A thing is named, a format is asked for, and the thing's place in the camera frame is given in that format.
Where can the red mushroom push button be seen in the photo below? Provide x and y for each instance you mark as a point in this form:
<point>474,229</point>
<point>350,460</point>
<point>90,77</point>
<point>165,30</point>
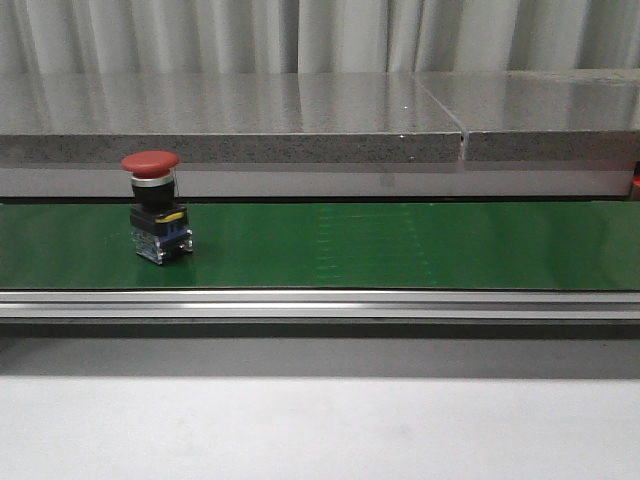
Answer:
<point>159,224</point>

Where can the green conveyor belt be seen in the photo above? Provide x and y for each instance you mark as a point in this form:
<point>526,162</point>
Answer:
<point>590,245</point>

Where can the grey speckled stone counter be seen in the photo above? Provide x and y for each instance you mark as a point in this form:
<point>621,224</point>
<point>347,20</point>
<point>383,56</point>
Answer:
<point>486,134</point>

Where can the white pleated curtain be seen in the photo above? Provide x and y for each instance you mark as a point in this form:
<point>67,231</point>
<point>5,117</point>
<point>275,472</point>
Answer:
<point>45,37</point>

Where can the aluminium conveyor side rail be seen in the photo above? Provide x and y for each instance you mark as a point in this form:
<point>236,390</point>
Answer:
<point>318,307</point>

